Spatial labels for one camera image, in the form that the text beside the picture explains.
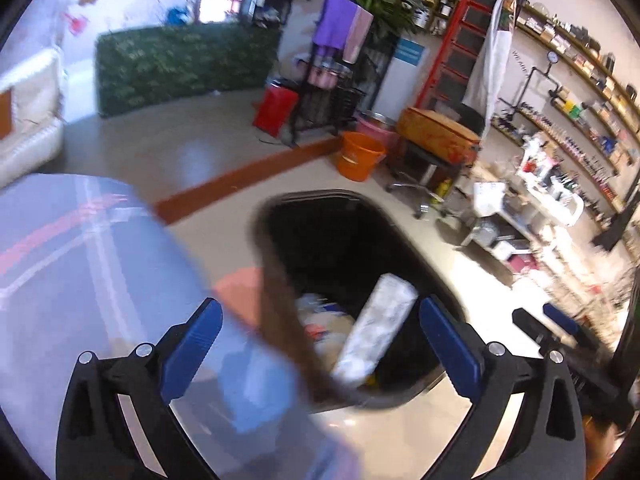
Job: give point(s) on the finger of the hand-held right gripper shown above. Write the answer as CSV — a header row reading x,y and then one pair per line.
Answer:
x,y
530,327
562,320

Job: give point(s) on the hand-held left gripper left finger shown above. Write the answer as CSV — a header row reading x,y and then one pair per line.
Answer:
x,y
192,345

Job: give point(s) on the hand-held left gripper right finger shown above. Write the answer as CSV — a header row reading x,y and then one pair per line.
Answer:
x,y
450,345

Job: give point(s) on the silver wrapper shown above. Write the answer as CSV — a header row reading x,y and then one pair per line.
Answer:
x,y
375,330

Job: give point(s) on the dark brown trash bin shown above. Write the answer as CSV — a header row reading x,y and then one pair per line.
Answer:
x,y
285,300

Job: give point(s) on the person's right forearm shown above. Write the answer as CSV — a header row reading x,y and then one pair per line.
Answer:
x,y
602,447

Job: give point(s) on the pink cloth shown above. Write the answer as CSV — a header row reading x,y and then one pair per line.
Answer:
x,y
240,290

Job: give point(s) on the white cart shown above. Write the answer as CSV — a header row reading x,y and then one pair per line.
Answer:
x,y
545,200

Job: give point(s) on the white plastic bag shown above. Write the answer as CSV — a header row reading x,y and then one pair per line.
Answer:
x,y
489,199

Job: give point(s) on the yellow bottle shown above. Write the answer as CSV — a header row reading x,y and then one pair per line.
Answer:
x,y
443,191

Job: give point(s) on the black stool with chrome base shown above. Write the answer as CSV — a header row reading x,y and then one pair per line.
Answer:
x,y
425,175

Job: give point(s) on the orange plastic bucket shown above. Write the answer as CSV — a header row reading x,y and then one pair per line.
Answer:
x,y
360,157

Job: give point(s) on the orange patterned case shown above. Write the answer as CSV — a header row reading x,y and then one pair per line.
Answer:
x,y
440,132

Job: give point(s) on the pink plastic basin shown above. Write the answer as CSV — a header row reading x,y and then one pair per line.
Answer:
x,y
377,132

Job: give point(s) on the metal basin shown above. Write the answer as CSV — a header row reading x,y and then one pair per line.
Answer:
x,y
379,116

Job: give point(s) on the black pipe with gauge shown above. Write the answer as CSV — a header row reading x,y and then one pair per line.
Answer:
x,y
550,77

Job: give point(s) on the red box on floor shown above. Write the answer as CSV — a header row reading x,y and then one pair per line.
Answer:
x,y
275,110

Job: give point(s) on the black metal rack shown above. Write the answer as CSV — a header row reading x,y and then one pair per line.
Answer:
x,y
330,105

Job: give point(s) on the white hanging garment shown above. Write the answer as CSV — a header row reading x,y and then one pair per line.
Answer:
x,y
492,55

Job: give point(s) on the green patterned panel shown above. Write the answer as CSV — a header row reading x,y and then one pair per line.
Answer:
x,y
185,70

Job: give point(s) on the white wicker chair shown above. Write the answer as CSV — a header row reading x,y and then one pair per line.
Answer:
x,y
30,120

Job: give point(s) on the red ladder shelf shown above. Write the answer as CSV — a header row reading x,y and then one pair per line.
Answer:
x,y
452,50

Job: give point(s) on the pink basins on rack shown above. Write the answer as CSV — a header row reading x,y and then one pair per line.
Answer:
x,y
327,74

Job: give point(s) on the pink towel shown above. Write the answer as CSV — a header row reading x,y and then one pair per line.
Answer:
x,y
357,35

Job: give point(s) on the blue bag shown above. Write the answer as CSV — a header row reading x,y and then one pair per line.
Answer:
x,y
178,16

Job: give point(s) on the purple towel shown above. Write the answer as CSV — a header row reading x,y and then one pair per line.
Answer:
x,y
334,20

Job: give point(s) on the black glass tank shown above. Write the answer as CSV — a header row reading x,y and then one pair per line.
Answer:
x,y
270,7

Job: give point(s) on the wall shelving with products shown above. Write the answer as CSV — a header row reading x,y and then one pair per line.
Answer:
x,y
585,105

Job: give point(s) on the blue wall sign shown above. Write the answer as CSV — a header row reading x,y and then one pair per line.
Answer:
x,y
409,51

